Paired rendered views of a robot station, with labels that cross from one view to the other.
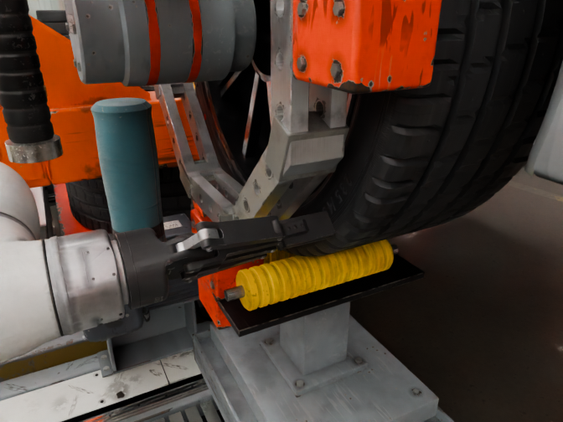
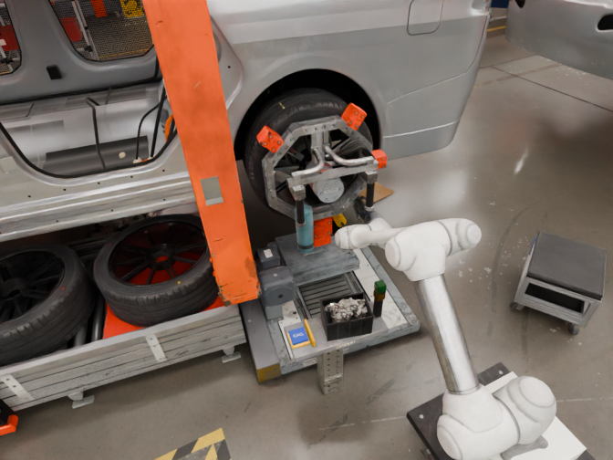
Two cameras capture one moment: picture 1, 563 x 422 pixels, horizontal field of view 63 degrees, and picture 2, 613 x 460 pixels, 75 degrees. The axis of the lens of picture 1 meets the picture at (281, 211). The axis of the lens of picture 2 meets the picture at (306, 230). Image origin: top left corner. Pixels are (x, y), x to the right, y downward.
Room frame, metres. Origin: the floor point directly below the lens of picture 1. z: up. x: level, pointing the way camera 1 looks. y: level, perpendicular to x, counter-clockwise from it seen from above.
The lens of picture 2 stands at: (0.41, 1.77, 1.91)
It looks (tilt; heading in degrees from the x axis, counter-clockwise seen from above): 40 degrees down; 281
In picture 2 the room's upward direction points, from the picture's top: 3 degrees counter-clockwise
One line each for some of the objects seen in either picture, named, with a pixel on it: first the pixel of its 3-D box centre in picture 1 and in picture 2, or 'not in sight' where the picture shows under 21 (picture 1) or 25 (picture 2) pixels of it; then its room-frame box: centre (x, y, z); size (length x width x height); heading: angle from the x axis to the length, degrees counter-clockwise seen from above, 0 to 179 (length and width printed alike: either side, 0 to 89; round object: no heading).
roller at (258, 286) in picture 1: (317, 270); (333, 210); (0.59, -0.06, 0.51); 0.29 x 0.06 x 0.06; 117
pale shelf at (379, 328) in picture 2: not in sight; (336, 329); (0.51, 0.71, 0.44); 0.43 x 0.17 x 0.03; 27
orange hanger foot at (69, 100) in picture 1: (154, 90); not in sight; (1.12, 0.30, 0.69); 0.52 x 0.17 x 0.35; 117
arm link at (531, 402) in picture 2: not in sight; (524, 407); (-0.15, 1.03, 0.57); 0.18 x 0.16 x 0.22; 31
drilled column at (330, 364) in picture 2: not in sight; (329, 360); (0.53, 0.72, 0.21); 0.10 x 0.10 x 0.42; 27
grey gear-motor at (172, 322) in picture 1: (170, 293); (271, 277); (0.91, 0.26, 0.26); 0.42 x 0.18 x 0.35; 117
